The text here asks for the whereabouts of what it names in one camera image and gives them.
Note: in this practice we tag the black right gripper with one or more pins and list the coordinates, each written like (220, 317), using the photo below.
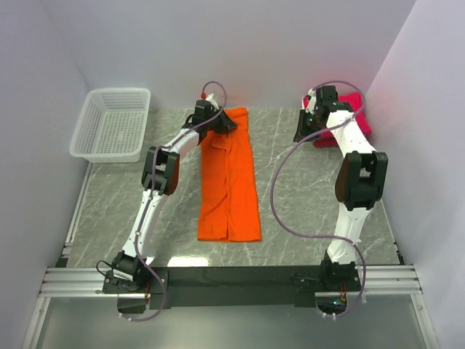
(301, 130)

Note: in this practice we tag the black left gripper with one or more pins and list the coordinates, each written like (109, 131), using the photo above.
(227, 123)

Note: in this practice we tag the orange t-shirt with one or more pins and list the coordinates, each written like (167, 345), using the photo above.
(229, 202)

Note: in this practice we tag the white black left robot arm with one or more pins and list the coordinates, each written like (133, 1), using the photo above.
(160, 179)

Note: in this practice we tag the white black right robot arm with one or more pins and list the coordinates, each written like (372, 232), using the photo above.
(360, 181)

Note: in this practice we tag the folded pink t-shirt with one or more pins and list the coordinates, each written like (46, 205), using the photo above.
(355, 100)

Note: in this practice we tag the white plastic basket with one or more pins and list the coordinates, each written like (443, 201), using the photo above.
(111, 126)

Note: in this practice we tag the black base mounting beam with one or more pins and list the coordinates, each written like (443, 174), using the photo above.
(296, 285)

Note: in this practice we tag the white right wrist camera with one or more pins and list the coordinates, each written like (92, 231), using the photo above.
(309, 101)

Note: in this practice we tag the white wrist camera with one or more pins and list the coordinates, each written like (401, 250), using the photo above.
(309, 101)
(211, 99)

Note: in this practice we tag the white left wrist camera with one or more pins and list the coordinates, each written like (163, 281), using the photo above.
(211, 99)

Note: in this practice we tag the aluminium rail frame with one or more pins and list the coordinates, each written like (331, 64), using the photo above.
(110, 190)

